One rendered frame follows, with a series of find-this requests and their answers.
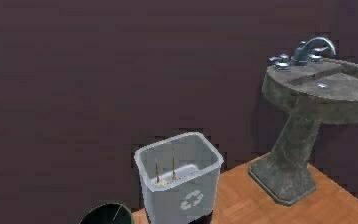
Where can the brown stick in bin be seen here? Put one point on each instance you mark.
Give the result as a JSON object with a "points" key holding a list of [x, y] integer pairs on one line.
{"points": [[173, 168], [157, 174]]}

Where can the grey recycling bin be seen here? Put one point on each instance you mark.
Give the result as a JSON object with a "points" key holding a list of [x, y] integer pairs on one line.
{"points": [[183, 196]]}

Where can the dark green round bin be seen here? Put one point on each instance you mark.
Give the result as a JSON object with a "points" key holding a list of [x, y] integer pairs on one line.
{"points": [[107, 215]]}

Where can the silver sink faucet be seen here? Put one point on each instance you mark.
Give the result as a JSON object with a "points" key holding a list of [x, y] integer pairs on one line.
{"points": [[302, 53]]}

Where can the grey stone pedestal sink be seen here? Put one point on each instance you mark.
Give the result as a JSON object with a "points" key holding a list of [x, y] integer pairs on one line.
{"points": [[297, 146]]}

